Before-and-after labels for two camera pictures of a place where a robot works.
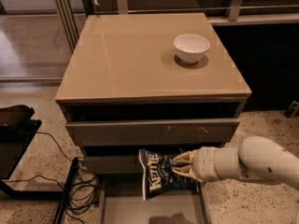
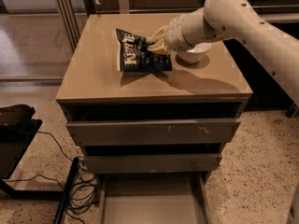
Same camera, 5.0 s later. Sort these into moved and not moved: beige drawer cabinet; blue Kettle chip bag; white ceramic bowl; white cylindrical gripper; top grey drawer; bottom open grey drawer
Moved: white cylindrical gripper; blue Kettle chip bag
Not moved: top grey drawer; beige drawer cabinet; bottom open grey drawer; white ceramic bowl
